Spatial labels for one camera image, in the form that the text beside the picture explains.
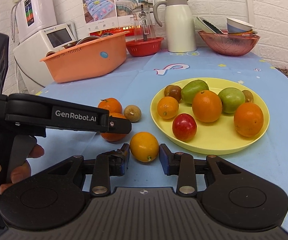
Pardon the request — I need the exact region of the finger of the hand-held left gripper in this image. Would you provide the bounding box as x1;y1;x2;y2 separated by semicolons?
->
109;117;132;134

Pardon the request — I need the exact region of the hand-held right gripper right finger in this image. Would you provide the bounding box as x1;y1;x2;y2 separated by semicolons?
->
159;144;244;197

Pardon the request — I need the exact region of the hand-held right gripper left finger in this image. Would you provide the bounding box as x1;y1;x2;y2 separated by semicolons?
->
44;144;131;197

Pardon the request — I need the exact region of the orange with stem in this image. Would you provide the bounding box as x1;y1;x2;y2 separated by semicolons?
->
98;97;123;114
101;112;129;142

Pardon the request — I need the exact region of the small brown fruit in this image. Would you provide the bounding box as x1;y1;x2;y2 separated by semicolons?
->
124;105;142;123
242;89;254;103

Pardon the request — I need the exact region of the small yellowish orange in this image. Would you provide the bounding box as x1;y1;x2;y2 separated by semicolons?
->
130;132;159;163

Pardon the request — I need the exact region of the red apple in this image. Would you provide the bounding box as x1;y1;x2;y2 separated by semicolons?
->
172;113;197;142

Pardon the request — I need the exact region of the yellow plastic plate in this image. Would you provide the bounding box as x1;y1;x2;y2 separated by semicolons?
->
150;77;270;155

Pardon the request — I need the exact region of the red green plum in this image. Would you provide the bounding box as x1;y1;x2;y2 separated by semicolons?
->
164;85;182;102

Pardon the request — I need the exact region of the large orange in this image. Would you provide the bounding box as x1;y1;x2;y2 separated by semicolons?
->
234;102;264;137
192;90;223;123

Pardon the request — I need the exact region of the green mango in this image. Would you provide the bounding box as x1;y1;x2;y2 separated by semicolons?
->
180;79;210;104

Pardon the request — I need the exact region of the green apple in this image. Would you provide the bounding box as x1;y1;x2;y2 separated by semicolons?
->
218;87;246;114

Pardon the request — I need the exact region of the person's left hand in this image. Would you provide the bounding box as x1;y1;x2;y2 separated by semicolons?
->
0;144;45;195

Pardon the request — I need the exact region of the white appliance with screen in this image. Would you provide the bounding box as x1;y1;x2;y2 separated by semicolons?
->
13;22;77;94

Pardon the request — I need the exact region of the orange plastic basket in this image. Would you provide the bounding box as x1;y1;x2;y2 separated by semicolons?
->
40;31;130;84

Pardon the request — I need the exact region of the small red plastic basket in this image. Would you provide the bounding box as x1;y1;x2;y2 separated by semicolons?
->
126;37;165;57

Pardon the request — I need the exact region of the white water purifier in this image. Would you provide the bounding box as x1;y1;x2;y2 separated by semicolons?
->
11;0;57;43

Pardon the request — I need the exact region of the glass pitcher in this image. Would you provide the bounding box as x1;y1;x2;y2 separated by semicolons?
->
132;5;157;42

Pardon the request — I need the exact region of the white thermos jug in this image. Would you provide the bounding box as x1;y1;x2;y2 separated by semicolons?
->
153;0;197;53

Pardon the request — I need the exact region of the blue star-print tablecloth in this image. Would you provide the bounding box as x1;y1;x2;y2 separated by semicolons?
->
27;47;288;233

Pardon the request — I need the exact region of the pink glass bowl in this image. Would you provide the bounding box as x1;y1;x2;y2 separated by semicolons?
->
197;30;261;57

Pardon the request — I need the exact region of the pale green dish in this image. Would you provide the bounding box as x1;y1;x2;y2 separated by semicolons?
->
195;17;225;34

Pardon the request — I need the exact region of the white ceramic bowl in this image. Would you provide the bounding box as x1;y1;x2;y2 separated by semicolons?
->
226;17;255;34

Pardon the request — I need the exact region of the grey flexible hose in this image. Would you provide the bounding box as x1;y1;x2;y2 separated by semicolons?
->
11;0;19;43

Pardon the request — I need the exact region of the bedding wall poster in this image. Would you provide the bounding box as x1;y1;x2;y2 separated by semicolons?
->
80;0;154;37

